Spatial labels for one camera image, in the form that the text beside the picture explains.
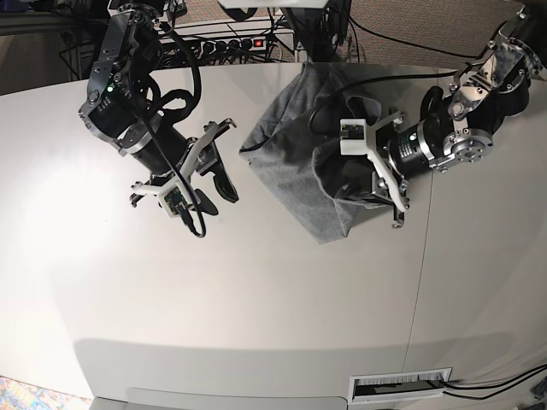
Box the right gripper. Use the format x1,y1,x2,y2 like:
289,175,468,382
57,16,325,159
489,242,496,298
132,124,238,216

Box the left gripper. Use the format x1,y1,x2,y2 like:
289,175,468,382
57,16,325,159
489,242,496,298
314,121,434,201

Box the grey T-shirt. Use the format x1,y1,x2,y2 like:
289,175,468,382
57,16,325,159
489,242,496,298
239,63,382,243

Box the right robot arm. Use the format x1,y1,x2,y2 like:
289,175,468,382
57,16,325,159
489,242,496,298
79,1,238,218

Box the white table leg column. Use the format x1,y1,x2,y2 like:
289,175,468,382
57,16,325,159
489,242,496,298
293,22,309,63

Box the white power strip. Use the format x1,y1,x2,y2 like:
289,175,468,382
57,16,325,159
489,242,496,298
199,38,268,54

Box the black cable on carpet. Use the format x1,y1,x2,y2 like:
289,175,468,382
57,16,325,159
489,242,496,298
348,0,484,61

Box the table cable grommet box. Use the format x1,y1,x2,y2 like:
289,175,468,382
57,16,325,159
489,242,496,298
348,367,452,405

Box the black cable on table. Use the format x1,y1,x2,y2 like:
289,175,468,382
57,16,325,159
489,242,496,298
439,363,547,390
439,375,547,399

